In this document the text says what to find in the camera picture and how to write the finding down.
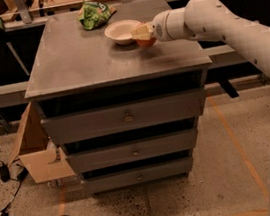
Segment white paper bowl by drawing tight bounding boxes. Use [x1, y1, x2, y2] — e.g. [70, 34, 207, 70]
[104, 19, 140, 46]

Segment red apple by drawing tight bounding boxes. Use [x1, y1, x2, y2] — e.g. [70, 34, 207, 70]
[133, 20, 159, 50]

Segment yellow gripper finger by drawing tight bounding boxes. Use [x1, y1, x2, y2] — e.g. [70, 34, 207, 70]
[131, 23, 155, 41]

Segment cardboard box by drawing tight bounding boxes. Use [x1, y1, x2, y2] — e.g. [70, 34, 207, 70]
[8, 102, 74, 183]

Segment grey drawer cabinet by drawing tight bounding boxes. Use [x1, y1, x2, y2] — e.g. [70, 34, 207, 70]
[25, 12, 211, 182]

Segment black power adapter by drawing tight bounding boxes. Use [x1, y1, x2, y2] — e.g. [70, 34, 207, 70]
[0, 164, 10, 182]

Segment grey bottom drawer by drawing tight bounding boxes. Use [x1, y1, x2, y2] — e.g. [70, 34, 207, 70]
[81, 156, 193, 194]

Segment grey middle drawer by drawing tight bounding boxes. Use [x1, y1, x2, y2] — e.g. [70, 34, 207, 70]
[67, 129, 197, 173]

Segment grey drawer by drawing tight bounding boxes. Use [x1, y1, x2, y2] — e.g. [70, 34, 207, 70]
[41, 89, 205, 145]
[81, 156, 193, 194]
[67, 129, 197, 173]

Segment green chip bag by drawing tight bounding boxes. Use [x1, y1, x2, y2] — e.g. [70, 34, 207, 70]
[78, 1, 116, 31]

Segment grey metal rail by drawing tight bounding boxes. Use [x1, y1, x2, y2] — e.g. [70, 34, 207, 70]
[0, 45, 245, 108]

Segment grey top drawer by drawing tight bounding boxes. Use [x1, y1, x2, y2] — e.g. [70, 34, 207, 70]
[41, 89, 205, 145]

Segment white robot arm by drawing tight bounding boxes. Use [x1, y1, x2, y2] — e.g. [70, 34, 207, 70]
[131, 0, 270, 216]

